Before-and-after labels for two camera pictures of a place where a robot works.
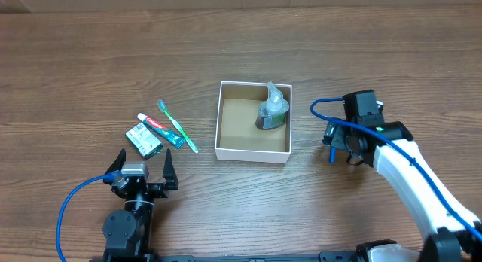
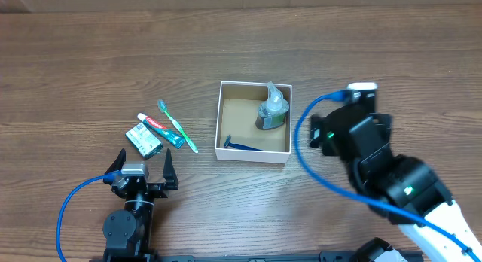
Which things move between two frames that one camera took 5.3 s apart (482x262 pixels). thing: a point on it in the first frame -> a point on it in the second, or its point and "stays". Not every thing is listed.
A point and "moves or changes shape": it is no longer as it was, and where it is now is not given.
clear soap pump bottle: (271, 114) stays
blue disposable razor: (333, 151) moves or changes shape
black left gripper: (151, 189) stays
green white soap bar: (144, 140) stays
